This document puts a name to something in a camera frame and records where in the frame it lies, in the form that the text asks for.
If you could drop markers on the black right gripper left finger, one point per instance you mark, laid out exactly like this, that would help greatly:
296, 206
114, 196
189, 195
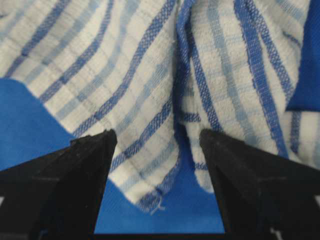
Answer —
57, 196

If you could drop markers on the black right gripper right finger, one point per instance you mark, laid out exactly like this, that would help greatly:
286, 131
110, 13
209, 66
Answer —
261, 196

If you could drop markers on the white blue striped towel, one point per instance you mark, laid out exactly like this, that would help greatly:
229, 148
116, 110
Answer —
141, 67

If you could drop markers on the blue table cloth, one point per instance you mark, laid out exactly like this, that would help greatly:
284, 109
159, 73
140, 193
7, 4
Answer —
28, 130

